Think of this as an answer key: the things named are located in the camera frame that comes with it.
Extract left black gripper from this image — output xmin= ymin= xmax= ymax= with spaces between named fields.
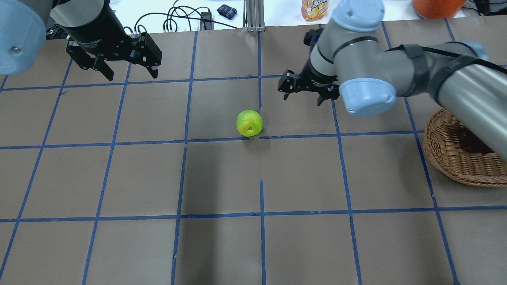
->
xmin=59 ymin=4 xmax=162 ymax=81

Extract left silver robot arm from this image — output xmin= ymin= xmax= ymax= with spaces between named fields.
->
xmin=0 ymin=0 xmax=162 ymax=81

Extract orange round container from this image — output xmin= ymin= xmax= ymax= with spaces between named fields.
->
xmin=412 ymin=0 xmax=466 ymax=19

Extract aluminium frame post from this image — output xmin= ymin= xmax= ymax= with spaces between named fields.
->
xmin=243 ymin=0 xmax=266 ymax=33

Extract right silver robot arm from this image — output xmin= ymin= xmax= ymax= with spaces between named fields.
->
xmin=278 ymin=0 xmax=507 ymax=158

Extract orange drink bottle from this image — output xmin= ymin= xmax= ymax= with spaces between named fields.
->
xmin=301 ymin=0 xmax=328 ymax=22

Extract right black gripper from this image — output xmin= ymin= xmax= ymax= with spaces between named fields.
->
xmin=278 ymin=60 xmax=340 ymax=106

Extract wicker basket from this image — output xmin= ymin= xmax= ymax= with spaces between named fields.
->
xmin=422 ymin=108 xmax=507 ymax=188

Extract black cables on table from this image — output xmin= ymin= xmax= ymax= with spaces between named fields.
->
xmin=123 ymin=0 xmax=248 ymax=36

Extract green apple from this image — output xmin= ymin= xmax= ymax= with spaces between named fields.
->
xmin=236 ymin=110 xmax=264 ymax=137

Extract dark blue checkered pouch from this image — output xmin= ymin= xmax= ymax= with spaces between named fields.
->
xmin=217 ymin=5 xmax=238 ymax=20

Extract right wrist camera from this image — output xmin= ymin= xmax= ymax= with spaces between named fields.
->
xmin=303 ymin=28 xmax=324 ymax=50

